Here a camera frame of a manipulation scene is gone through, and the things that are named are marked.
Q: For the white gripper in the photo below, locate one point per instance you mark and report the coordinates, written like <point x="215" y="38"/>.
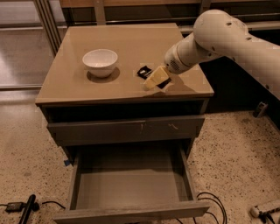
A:
<point x="172" y="61"/>

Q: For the black rxbar chocolate wrapper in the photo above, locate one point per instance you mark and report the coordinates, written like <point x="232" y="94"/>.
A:
<point x="144" y="72"/>

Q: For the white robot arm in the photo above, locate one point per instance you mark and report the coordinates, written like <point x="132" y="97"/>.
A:
<point x="215" y="34"/>

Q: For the grey drawer cabinet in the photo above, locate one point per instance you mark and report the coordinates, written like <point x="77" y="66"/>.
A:
<point x="71" y="94"/>

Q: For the closed grey top drawer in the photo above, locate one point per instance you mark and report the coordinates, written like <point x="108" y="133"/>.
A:
<point x="126" y="131"/>

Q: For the open grey middle drawer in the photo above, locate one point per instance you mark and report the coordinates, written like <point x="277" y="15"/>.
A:
<point x="130" y="183"/>

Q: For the white ceramic bowl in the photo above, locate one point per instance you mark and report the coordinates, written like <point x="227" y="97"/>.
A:
<point x="100" y="62"/>

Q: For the small grey floor device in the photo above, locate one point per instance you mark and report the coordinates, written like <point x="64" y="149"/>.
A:
<point x="260" y="109"/>

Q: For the blue tape piece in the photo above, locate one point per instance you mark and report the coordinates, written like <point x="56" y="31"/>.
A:
<point x="66" y="162"/>

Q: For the white power strip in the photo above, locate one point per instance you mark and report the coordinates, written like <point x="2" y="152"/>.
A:
<point x="265" y="208"/>

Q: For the black power adapter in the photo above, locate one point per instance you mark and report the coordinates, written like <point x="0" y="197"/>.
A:
<point x="14" y="207"/>

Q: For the metal railing frame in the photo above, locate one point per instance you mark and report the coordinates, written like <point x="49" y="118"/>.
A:
<point x="258" y="15"/>

